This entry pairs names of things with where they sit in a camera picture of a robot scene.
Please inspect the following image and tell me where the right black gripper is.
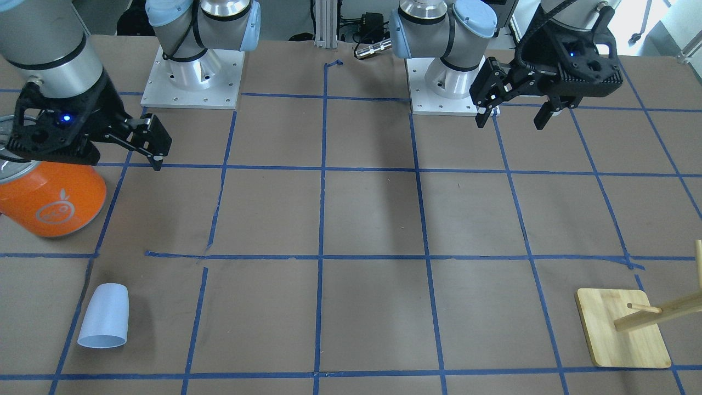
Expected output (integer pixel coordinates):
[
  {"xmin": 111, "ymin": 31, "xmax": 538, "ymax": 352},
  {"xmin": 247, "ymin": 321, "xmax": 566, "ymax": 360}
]
[{"xmin": 5, "ymin": 74, "xmax": 172, "ymax": 172}]

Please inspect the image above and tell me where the wooden cup tree stand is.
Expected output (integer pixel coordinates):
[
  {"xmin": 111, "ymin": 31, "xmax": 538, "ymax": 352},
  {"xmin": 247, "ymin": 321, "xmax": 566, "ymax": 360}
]
[{"xmin": 575, "ymin": 239, "xmax": 702, "ymax": 368}]

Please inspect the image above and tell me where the aluminium frame post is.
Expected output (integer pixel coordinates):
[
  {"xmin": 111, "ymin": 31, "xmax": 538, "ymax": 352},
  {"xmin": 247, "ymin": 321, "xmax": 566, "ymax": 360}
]
[{"xmin": 313, "ymin": 0, "xmax": 340, "ymax": 50}]

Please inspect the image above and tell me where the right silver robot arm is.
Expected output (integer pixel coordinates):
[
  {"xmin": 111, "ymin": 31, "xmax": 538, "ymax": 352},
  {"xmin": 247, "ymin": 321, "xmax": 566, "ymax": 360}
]
[{"xmin": 2, "ymin": 1, "xmax": 261, "ymax": 171}]

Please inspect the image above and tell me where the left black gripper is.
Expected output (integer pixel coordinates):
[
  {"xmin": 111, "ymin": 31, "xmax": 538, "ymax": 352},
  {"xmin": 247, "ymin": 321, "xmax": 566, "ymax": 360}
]
[{"xmin": 469, "ymin": 5, "xmax": 624, "ymax": 131}]

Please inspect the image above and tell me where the orange can-shaped container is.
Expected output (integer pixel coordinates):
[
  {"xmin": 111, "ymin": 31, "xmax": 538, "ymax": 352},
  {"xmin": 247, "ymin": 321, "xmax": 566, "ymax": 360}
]
[{"xmin": 1, "ymin": 115, "xmax": 107, "ymax": 238}]

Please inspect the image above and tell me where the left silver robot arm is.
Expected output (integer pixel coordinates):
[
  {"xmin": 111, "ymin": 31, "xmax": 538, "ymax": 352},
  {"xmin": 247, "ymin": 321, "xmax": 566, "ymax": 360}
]
[{"xmin": 389, "ymin": 1, "xmax": 624, "ymax": 130}]

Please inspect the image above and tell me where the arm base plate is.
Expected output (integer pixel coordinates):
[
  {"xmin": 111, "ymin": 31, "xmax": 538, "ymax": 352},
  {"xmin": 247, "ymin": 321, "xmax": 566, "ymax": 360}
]
[
  {"xmin": 405, "ymin": 57, "xmax": 485, "ymax": 116},
  {"xmin": 140, "ymin": 48, "xmax": 246, "ymax": 110}
]

